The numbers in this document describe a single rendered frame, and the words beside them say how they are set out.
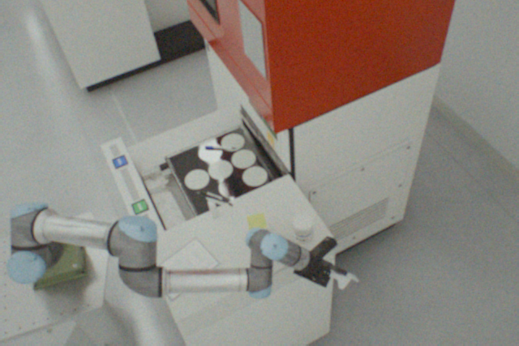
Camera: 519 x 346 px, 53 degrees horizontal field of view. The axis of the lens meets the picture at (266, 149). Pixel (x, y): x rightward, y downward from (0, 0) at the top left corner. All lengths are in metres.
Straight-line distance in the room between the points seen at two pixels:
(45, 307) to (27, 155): 1.87
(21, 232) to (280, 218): 0.89
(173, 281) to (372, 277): 1.50
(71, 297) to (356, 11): 1.45
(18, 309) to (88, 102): 2.15
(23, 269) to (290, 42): 1.13
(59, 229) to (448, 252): 2.08
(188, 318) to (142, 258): 0.32
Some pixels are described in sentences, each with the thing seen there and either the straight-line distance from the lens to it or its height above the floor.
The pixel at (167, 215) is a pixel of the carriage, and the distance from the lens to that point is 2.15.
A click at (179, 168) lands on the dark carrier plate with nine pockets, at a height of 0.90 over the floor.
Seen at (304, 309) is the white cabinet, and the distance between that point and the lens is 2.30.
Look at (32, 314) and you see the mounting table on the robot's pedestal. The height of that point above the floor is 0.82.
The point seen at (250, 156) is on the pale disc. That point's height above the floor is 0.90.
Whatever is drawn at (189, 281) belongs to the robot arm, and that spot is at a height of 1.14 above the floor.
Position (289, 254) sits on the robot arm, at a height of 1.20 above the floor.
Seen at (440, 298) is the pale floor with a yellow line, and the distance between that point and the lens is 2.96.
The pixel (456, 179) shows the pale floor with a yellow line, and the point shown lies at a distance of 3.40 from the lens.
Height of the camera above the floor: 2.63
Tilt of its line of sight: 50 degrees down
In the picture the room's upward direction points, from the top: 6 degrees counter-clockwise
